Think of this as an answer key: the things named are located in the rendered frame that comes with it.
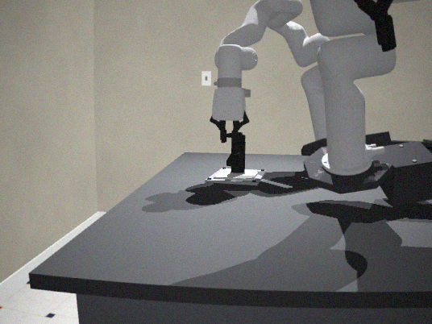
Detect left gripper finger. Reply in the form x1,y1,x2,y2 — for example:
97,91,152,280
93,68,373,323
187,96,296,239
354,0,397,52

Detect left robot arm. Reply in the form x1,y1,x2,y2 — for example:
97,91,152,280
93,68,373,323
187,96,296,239
310,0,396,176

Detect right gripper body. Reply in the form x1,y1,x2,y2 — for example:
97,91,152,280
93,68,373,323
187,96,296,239
212,87,246,121

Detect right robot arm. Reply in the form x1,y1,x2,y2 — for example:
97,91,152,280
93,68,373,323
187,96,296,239
214,0,329,140

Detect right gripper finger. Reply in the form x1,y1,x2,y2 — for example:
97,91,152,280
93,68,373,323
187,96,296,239
210,116,226,143
231,111,249,143

